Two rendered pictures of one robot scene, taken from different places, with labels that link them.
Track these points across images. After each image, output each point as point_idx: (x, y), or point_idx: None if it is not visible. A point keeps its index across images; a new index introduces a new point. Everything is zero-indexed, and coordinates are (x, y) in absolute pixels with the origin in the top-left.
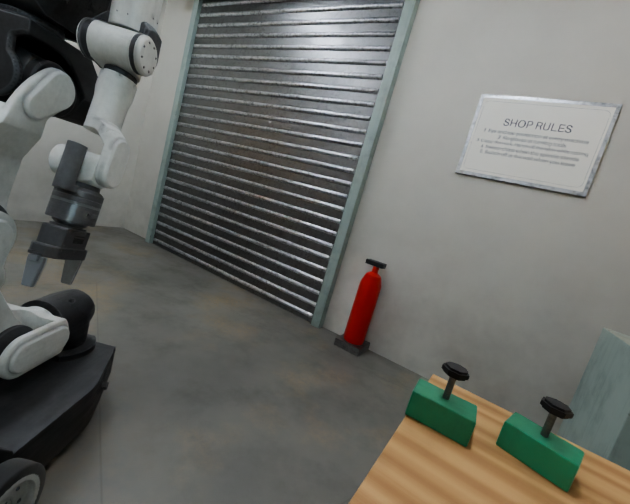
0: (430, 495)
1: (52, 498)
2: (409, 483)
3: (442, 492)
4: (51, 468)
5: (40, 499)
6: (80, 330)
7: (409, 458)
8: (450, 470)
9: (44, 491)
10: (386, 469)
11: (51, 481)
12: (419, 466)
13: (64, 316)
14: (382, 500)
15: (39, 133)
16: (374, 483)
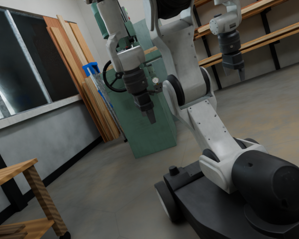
0: None
1: (181, 235)
2: (4, 175)
3: None
4: (200, 238)
5: (184, 232)
6: (249, 197)
7: None
8: None
9: (187, 234)
10: (9, 173)
11: (191, 237)
12: None
13: (233, 169)
14: (16, 168)
15: (156, 35)
16: (15, 169)
